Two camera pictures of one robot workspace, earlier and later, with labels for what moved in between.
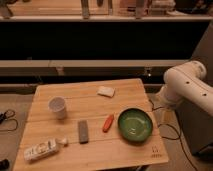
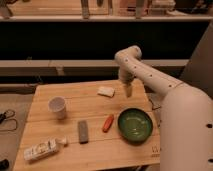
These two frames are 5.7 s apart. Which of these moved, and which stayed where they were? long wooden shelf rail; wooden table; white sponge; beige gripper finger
Moved: beige gripper finger
Stayed: white sponge; long wooden shelf rail; wooden table
